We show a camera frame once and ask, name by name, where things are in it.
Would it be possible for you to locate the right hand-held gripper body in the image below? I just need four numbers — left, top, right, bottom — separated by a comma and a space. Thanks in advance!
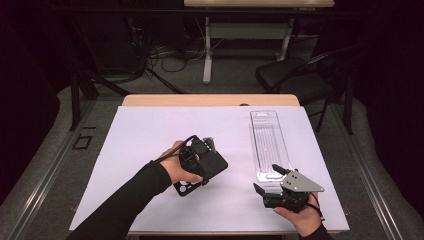
261, 168, 326, 214

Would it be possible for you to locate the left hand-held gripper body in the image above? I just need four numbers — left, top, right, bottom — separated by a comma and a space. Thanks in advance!
178, 134, 217, 183

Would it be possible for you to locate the black phone case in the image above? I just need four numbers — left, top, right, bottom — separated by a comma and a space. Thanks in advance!
172, 149, 230, 198

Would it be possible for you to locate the clear plastic storage bin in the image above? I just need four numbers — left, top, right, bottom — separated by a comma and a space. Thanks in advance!
249, 109, 294, 184

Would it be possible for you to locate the person's left hand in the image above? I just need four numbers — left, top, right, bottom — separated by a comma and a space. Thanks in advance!
159, 139, 204, 186

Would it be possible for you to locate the person's right hand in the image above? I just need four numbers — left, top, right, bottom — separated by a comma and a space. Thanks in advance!
273, 192, 325, 238

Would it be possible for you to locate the white table cover sheet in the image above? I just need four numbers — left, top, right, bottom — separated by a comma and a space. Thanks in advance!
68, 105, 350, 233

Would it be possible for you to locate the wooden table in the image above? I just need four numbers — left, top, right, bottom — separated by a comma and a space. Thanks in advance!
75, 93, 348, 237

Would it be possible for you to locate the black folding chair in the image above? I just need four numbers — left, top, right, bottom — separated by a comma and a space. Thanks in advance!
255, 43, 366, 134

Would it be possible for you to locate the black metal stand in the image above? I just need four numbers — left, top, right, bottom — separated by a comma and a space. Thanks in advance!
68, 6, 131, 132

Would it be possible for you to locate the light desk with white legs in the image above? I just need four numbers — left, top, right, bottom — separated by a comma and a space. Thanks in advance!
183, 0, 335, 85

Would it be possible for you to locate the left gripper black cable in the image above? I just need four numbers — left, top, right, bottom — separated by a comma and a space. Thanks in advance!
146, 134, 199, 167

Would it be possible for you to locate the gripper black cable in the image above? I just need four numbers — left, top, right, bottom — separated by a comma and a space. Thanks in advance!
146, 134, 199, 167
305, 192, 326, 223

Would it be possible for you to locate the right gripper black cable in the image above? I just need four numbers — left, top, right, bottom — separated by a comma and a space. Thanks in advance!
305, 192, 326, 223

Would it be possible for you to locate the metal floor rail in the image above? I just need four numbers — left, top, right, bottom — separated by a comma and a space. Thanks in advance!
6, 99, 99, 240
331, 102, 405, 240

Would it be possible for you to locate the bundle of floor cables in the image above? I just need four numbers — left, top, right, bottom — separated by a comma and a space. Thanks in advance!
126, 16, 228, 94

